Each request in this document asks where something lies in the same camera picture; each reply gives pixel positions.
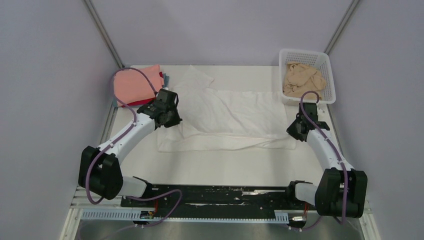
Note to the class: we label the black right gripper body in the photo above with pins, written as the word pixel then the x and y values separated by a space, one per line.
pixel 292 129

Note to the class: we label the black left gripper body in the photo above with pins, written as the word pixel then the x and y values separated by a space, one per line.
pixel 173 118

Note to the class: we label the white t-shirt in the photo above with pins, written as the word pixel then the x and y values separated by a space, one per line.
pixel 214 120

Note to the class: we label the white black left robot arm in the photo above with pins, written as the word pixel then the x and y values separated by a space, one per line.
pixel 100 167

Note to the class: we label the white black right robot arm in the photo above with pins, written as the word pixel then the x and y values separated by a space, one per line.
pixel 341 191

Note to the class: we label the red folded t-shirt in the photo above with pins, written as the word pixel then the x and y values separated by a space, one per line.
pixel 132 88

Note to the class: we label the pink folded t-shirt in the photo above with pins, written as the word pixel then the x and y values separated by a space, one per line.
pixel 151 74

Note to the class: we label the beige crumpled t-shirt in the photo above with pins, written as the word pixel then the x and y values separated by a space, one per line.
pixel 300 78

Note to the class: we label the white plastic laundry basket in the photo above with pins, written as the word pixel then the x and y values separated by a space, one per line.
pixel 319 60

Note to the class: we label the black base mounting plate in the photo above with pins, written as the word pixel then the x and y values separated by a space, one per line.
pixel 172 203

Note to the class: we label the white slotted cable duct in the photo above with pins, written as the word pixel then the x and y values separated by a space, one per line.
pixel 140 215

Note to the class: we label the aluminium frame rail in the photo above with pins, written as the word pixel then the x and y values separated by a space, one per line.
pixel 201 195

